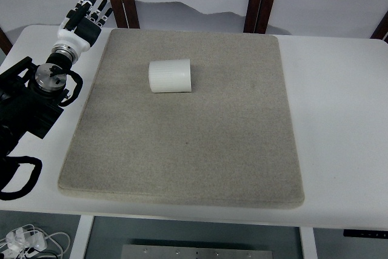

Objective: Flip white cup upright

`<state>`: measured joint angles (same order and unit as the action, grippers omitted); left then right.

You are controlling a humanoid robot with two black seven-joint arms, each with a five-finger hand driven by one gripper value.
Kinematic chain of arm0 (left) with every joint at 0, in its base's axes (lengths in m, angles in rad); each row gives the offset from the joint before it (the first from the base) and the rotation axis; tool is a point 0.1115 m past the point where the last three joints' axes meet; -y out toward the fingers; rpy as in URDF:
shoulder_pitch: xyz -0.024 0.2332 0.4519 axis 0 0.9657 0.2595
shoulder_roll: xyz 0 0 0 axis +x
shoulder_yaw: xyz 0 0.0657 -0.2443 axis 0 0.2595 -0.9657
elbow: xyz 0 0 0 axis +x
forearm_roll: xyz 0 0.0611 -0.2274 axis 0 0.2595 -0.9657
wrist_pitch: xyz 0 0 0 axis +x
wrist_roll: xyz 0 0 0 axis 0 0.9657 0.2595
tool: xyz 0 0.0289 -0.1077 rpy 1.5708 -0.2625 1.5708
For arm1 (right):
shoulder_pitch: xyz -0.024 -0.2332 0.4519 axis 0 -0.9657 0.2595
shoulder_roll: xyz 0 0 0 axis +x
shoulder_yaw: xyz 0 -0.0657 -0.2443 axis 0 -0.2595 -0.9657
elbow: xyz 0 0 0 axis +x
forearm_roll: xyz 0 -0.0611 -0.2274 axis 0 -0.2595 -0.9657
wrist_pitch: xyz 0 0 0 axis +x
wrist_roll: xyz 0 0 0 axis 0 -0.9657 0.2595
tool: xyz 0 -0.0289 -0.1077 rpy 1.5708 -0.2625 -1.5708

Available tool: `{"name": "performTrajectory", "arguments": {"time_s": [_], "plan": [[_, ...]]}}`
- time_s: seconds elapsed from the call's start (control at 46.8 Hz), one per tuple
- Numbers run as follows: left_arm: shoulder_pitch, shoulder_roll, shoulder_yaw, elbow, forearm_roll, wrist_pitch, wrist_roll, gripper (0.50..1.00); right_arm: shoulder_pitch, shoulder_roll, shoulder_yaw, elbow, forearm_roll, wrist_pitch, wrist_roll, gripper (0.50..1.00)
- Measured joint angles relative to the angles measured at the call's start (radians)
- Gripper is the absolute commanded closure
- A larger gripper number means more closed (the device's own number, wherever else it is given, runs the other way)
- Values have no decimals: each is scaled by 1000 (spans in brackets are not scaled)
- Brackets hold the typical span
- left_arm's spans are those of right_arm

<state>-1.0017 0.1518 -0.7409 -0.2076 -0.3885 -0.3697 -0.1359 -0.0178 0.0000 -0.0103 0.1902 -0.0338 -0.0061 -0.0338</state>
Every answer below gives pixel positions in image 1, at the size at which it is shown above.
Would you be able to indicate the black desk control panel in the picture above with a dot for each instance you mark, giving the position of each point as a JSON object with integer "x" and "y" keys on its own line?
{"x": 379, "y": 234}

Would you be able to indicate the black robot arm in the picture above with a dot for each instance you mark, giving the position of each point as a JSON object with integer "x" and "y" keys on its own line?
{"x": 33, "y": 97}

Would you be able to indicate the white table leg right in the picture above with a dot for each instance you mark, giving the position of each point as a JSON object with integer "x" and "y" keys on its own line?
{"x": 308, "y": 243}

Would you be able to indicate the white ribbed cup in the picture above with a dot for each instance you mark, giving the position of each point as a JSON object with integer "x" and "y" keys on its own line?
{"x": 170, "y": 76}

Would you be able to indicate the grey metal base plate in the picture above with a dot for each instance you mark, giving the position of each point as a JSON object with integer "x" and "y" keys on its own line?
{"x": 149, "y": 251}

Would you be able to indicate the white table leg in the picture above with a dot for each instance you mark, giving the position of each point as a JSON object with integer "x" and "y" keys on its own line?
{"x": 82, "y": 236}
{"x": 308, "y": 243}

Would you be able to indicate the dark wooden post far left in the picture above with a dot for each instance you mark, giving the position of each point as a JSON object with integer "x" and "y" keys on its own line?
{"x": 5, "y": 43}

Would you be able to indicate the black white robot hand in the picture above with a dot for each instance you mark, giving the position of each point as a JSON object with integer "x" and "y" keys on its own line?
{"x": 82, "y": 26}

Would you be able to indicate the grey felt mat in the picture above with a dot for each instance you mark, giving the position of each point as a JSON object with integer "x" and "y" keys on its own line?
{"x": 228, "y": 142}

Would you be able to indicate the white table leg left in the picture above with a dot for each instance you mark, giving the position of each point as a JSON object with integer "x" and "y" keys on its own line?
{"x": 82, "y": 236}

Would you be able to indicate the dark wooden post far right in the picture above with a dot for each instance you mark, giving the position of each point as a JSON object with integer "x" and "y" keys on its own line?
{"x": 381, "y": 30}

